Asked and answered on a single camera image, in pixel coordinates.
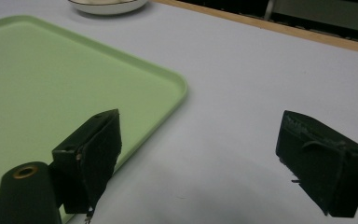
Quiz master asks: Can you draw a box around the light green plastic tray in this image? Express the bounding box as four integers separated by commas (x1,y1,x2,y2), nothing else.
0,15,189,224

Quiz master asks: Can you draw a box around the white bowl with dark rim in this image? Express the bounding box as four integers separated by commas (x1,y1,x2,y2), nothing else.
67,0,150,16

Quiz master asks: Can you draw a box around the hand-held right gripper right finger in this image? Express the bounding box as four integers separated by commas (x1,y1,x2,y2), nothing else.
275,109,358,218

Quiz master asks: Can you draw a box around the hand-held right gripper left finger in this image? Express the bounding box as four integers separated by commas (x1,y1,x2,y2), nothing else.
51,108,123,224

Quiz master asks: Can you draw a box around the grey metal stand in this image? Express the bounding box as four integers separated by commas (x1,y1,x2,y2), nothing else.
263,0,277,21

